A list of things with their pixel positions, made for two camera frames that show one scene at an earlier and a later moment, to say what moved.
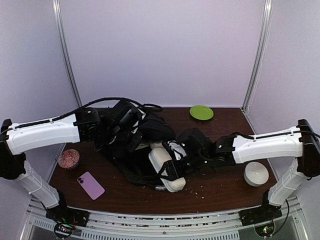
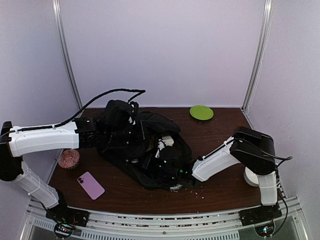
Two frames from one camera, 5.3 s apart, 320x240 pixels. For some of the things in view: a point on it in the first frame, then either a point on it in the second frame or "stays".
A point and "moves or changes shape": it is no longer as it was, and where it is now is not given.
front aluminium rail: (285, 224) stays
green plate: (201, 112) stays
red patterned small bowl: (69, 159) stays
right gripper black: (174, 172) -> (147, 166)
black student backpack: (135, 164) moves or changes shape
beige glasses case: (159, 157) -> (168, 140)
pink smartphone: (91, 186) stays
